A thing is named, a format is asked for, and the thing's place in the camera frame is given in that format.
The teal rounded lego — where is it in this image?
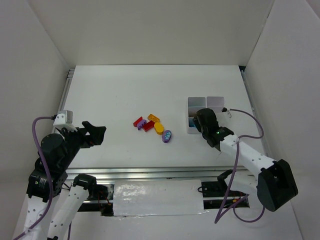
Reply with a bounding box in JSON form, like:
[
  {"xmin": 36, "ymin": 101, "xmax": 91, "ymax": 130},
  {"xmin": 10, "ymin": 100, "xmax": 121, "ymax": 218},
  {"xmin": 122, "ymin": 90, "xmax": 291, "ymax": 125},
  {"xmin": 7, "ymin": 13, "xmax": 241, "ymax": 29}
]
[{"xmin": 188, "ymin": 119, "xmax": 195, "ymax": 128}]

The white divided container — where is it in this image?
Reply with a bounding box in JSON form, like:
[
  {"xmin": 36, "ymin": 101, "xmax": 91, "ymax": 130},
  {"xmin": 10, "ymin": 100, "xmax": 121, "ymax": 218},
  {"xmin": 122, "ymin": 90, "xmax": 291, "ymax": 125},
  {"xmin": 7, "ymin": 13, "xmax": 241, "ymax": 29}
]
[{"xmin": 186, "ymin": 96, "xmax": 225, "ymax": 134}]

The red curved lego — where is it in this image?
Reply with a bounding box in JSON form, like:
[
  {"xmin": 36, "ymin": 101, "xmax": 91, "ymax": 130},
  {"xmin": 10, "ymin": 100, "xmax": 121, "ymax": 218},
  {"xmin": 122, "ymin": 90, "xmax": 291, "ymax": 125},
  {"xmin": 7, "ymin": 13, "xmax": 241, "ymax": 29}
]
[{"xmin": 133, "ymin": 116, "xmax": 143, "ymax": 127}]

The purple oval flower lego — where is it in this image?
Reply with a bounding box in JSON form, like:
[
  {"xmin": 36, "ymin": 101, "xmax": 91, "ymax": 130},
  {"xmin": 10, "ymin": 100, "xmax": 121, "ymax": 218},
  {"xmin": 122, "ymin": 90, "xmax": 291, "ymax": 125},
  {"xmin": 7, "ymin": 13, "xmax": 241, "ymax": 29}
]
[{"xmin": 161, "ymin": 130, "xmax": 172, "ymax": 143}]

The purple curved lego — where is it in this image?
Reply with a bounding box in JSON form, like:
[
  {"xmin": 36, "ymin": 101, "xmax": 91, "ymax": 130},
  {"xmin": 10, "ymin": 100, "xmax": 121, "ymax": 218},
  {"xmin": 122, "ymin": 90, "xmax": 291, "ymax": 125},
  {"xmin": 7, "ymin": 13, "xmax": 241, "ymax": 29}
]
[{"xmin": 136, "ymin": 119, "xmax": 147, "ymax": 130}]

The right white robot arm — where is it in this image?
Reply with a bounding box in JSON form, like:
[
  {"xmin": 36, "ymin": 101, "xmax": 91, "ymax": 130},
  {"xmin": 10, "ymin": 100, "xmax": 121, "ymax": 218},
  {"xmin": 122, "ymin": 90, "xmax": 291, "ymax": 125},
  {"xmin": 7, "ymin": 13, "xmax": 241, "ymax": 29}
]
[{"xmin": 193, "ymin": 108, "xmax": 298, "ymax": 212}]

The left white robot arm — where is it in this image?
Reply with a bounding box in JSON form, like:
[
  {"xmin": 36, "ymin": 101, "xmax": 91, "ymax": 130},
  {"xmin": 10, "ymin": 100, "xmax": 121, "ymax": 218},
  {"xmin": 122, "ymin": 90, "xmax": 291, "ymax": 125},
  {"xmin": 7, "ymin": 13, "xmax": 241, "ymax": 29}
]
[{"xmin": 20, "ymin": 115, "xmax": 107, "ymax": 240}]

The yellow oval lego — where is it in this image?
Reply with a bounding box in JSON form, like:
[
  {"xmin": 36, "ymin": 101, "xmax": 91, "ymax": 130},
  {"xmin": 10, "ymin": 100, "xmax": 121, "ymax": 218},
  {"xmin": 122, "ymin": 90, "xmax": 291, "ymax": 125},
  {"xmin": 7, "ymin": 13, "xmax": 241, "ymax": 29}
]
[{"xmin": 154, "ymin": 122, "xmax": 165, "ymax": 135}]

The red rectangular lego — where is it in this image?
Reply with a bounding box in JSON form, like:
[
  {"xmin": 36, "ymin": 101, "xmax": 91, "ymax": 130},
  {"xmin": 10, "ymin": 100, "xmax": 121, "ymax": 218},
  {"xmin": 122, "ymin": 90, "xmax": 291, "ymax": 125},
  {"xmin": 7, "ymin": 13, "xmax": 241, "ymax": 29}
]
[{"xmin": 142, "ymin": 121, "xmax": 155, "ymax": 132}]

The orange flat lego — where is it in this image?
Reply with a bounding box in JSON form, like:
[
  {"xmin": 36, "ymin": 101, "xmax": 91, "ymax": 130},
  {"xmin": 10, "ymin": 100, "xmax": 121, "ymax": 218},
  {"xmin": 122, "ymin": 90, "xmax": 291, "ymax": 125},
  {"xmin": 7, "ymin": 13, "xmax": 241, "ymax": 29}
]
[{"xmin": 147, "ymin": 114, "xmax": 160, "ymax": 123}]

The white foil sheet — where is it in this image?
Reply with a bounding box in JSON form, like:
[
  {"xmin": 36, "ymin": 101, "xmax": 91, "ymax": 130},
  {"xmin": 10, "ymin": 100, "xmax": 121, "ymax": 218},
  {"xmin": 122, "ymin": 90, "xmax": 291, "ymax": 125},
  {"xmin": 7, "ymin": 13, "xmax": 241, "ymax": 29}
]
[{"xmin": 113, "ymin": 179, "xmax": 205, "ymax": 217}]

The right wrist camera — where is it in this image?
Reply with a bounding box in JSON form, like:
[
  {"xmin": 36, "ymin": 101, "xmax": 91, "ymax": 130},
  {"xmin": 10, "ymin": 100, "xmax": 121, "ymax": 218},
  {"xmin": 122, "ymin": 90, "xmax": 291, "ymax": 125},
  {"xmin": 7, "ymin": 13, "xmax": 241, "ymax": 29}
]
[{"xmin": 216, "ymin": 107, "xmax": 232, "ymax": 125}]

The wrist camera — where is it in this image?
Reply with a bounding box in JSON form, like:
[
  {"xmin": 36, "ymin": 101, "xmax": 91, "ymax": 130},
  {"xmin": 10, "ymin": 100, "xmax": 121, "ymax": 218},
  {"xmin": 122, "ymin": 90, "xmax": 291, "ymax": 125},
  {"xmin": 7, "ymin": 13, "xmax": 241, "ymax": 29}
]
[
  {"xmin": 216, "ymin": 107, "xmax": 232, "ymax": 125},
  {"xmin": 53, "ymin": 110, "xmax": 77, "ymax": 132}
]

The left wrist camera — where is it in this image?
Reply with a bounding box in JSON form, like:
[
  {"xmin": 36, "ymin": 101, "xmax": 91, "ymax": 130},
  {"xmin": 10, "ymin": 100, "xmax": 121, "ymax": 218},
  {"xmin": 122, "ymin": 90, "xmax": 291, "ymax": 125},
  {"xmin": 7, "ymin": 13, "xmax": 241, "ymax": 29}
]
[{"xmin": 53, "ymin": 110, "xmax": 77, "ymax": 132}]

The aluminium front rail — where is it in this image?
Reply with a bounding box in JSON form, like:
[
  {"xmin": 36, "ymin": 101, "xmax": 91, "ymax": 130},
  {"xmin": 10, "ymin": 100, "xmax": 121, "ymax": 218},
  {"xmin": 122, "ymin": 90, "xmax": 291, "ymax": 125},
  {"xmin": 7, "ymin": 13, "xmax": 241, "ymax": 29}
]
[{"xmin": 62, "ymin": 166, "xmax": 253, "ymax": 180}]

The aluminium rail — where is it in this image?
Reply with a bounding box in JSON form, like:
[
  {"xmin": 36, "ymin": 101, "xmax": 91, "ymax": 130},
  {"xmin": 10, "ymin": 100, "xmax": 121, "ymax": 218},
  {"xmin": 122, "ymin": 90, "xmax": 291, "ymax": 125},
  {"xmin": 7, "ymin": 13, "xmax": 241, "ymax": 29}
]
[
  {"xmin": 59, "ymin": 68, "xmax": 75, "ymax": 110},
  {"xmin": 62, "ymin": 166, "xmax": 253, "ymax": 180},
  {"xmin": 239, "ymin": 65, "xmax": 269, "ymax": 155}
]

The right aluminium rail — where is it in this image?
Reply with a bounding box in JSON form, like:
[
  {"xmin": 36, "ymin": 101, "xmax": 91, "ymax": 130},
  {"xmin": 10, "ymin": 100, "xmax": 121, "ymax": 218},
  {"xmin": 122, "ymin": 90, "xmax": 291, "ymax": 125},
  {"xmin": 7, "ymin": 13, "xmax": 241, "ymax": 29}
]
[{"xmin": 239, "ymin": 65, "xmax": 269, "ymax": 155}]

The left aluminium rail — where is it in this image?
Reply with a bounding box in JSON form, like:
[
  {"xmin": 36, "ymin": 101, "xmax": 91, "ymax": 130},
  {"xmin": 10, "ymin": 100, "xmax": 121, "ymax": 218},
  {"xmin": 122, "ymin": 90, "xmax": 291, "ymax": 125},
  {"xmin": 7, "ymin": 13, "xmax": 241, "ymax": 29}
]
[{"xmin": 59, "ymin": 68, "xmax": 75, "ymax": 110}]

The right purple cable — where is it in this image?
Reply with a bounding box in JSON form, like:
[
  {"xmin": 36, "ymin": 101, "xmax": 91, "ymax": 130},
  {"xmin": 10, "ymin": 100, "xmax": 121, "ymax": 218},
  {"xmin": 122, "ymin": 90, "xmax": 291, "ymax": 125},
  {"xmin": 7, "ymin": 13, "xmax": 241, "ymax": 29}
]
[{"xmin": 214, "ymin": 107, "xmax": 266, "ymax": 225}]

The purple cable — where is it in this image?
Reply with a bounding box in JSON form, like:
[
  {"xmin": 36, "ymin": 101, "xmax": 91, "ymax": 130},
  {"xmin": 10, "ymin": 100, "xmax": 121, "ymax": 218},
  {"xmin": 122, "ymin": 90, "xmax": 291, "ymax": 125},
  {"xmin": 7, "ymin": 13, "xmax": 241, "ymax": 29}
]
[
  {"xmin": 214, "ymin": 107, "xmax": 266, "ymax": 225},
  {"xmin": 12, "ymin": 115, "xmax": 72, "ymax": 240}
]

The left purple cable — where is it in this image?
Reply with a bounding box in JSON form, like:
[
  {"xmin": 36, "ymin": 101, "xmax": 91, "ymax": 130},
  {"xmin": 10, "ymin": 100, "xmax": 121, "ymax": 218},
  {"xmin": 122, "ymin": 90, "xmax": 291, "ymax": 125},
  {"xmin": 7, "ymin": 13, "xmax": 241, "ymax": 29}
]
[{"xmin": 12, "ymin": 115, "xmax": 72, "ymax": 240}]

